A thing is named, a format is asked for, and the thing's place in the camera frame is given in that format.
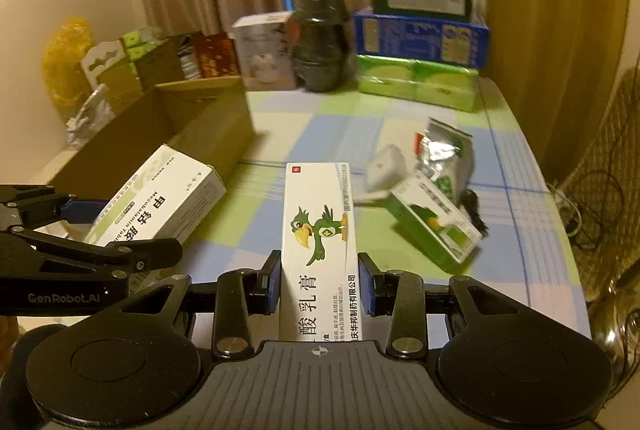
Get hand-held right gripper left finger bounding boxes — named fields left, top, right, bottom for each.
left=120, top=250, right=283, bottom=359

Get white charger plug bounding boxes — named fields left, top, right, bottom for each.
left=362, top=144, right=416, bottom=203

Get blue printed box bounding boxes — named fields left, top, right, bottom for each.
left=353, top=8, right=490, bottom=71

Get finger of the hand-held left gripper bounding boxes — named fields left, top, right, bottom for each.
left=0, top=230, right=184, bottom=282
left=0, top=183, right=110, bottom=232

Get dark plastic wrapped jar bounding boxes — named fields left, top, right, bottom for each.
left=290, top=0, right=359, bottom=94

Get green white product box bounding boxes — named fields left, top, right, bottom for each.
left=385, top=170, right=483, bottom=265

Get white green striped medicine box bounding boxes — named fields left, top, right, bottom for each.
left=84, top=144, right=228, bottom=261

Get red packet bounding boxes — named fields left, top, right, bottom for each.
left=192, top=33, right=240, bottom=78

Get light green carton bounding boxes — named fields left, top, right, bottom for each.
left=357, top=54, right=482, bottom=113

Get white cardboard hanger card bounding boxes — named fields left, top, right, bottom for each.
left=80, top=38, right=129, bottom=88

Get wire guard electric fan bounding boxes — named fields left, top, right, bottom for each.
left=556, top=65, right=640, bottom=411

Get yellow curtain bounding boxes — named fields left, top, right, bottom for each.
left=485, top=0, right=632, bottom=131

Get white cables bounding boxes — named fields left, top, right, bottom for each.
left=546, top=180, right=593, bottom=243

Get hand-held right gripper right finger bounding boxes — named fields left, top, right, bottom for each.
left=357, top=251, right=506, bottom=359

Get white parrot print ointment box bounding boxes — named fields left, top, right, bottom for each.
left=279, top=161, right=362, bottom=342

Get white picture box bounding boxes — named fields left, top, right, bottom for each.
left=231, top=10, right=297, bottom=92

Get brown cardboard box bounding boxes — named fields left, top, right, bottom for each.
left=47, top=75, right=256, bottom=202

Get black cable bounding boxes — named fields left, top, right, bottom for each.
left=457, top=189, right=489, bottom=232

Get small brown cardboard carton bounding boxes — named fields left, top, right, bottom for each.
left=106, top=39, right=187, bottom=117

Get yellow plastic bag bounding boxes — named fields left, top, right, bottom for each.
left=42, top=16, right=96, bottom=107

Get small light green boxes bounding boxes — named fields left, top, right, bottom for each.
left=121, top=28, right=167, bottom=61

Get checked cloth desktop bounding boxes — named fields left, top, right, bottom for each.
left=30, top=78, right=593, bottom=361

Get silver green foil packet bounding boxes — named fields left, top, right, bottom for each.
left=412, top=116, right=475, bottom=206

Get dark silver packet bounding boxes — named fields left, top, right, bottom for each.
left=174, top=35, right=201, bottom=81

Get crumpled clear plastic bag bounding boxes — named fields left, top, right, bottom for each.
left=65, top=84, right=115, bottom=147

